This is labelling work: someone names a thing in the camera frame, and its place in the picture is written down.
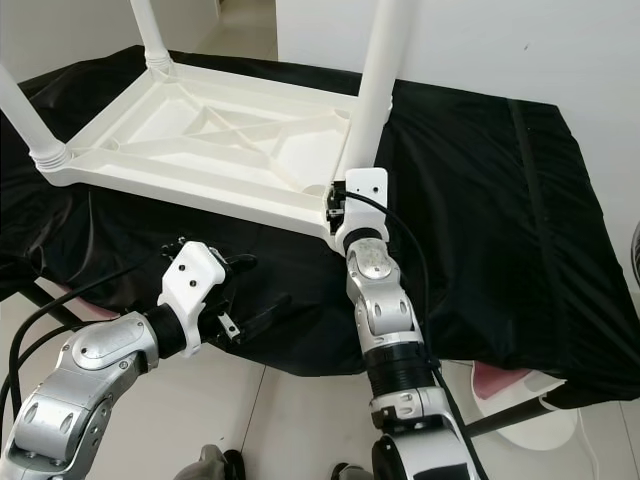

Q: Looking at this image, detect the white plastic table top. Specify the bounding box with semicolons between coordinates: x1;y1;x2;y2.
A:
45;65;373;253

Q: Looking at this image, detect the white plastic table leg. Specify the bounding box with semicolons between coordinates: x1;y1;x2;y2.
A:
335;0;411;196
130;0;174;73
0;70;74;173

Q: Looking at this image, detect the grey left robot foot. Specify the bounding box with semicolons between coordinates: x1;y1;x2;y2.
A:
175;447;244;480

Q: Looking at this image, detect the grey robot foot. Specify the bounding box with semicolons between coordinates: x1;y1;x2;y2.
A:
175;447;244;480
330;462;378;480

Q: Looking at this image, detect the grey right robot foot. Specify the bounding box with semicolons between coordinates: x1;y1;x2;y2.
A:
330;462;378;480

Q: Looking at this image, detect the black table cloth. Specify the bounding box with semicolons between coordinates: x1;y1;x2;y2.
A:
0;45;640;411

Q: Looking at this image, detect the white round plastic base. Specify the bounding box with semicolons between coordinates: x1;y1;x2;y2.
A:
468;360;578;448

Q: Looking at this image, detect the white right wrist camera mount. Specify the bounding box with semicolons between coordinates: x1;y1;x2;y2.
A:
335;168;392;257

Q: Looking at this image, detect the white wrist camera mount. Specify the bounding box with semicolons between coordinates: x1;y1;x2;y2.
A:
160;240;227;357
335;168;392;257

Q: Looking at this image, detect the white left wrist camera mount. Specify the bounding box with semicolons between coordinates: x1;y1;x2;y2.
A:
160;240;227;357

